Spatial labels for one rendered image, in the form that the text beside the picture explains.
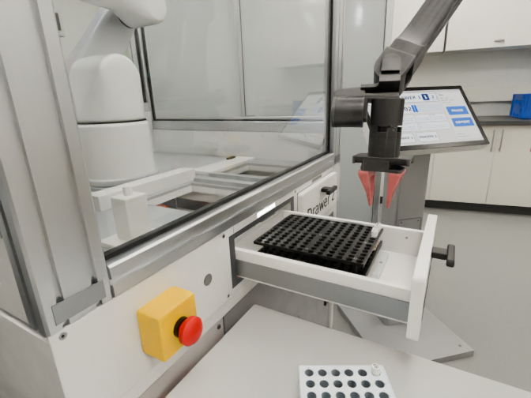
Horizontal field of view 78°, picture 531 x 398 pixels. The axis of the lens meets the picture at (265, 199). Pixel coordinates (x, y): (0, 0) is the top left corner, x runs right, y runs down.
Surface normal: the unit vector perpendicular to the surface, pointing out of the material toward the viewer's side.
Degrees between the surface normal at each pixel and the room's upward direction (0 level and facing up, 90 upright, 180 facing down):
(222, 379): 0
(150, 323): 90
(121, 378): 90
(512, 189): 90
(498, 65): 90
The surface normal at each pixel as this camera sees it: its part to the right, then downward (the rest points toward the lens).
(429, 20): -0.24, -0.29
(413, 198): 0.22, 0.29
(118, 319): 0.87, 0.12
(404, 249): -0.49, 0.28
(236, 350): -0.04, -0.95
